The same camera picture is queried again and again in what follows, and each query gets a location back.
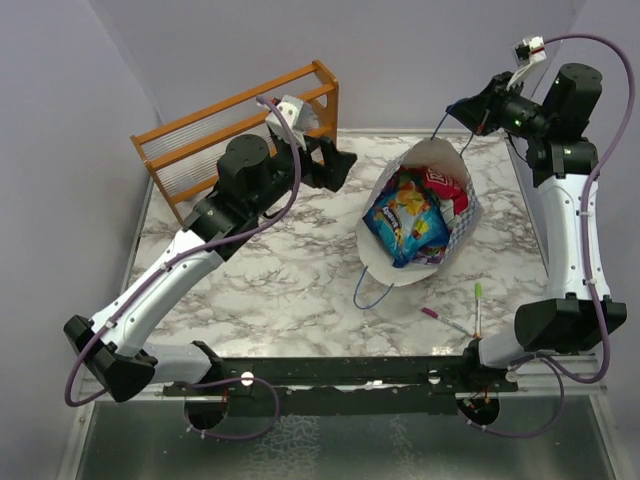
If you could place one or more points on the purple marker pen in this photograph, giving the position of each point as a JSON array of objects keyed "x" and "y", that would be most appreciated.
[{"x": 446, "y": 321}]

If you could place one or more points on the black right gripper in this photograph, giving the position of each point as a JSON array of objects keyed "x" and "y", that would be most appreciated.
[{"x": 480, "y": 112}]

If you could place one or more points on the red pink snack bag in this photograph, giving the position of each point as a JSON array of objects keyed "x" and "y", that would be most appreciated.
[{"x": 445, "y": 188}]

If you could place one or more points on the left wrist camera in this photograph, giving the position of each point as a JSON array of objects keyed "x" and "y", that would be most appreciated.
[{"x": 297, "y": 113}]

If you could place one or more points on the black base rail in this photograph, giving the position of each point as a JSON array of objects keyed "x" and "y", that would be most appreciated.
[{"x": 329, "y": 386}]

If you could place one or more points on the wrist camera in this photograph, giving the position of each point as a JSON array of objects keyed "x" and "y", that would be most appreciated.
[
  {"x": 529, "y": 53},
  {"x": 297, "y": 113}
]

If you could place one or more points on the blue checkered paper bag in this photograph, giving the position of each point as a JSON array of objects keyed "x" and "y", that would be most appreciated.
[{"x": 378, "y": 277}]

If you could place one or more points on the orange wooden rack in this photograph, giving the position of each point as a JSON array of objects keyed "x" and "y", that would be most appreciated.
[{"x": 181, "y": 156}]

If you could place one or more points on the blue gummy snack bag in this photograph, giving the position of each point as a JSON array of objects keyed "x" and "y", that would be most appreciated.
[{"x": 406, "y": 219}]

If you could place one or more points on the purple snack bag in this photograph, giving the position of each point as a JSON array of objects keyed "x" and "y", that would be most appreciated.
[{"x": 430, "y": 255}]

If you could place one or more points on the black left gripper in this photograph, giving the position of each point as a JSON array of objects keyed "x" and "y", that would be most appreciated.
[{"x": 331, "y": 175}]

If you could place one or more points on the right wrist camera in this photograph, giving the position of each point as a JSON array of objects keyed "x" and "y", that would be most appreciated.
[{"x": 529, "y": 53}]

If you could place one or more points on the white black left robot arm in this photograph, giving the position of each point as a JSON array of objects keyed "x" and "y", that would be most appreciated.
[{"x": 253, "y": 174}]

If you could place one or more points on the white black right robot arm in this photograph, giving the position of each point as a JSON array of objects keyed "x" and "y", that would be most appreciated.
[{"x": 578, "y": 312}]

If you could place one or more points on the green marker pen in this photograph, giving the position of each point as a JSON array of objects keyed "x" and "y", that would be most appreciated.
[{"x": 478, "y": 294}]

